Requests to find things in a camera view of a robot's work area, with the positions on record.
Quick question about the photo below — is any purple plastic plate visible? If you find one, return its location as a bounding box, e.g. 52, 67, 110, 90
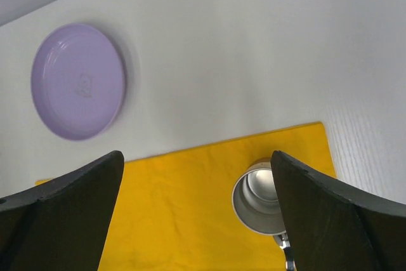
30, 23, 127, 141

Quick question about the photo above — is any metal cup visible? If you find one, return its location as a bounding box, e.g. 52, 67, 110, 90
232, 157, 286, 236

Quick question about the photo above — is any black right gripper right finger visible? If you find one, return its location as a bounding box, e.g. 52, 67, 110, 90
271, 150, 405, 270

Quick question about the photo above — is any yellow Pikachu cloth placemat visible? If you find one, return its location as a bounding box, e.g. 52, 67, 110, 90
34, 121, 337, 271

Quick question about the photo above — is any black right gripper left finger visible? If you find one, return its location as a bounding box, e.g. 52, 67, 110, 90
1, 150, 124, 270

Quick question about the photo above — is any spoon with teal handle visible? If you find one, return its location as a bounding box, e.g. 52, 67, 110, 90
273, 233, 296, 271

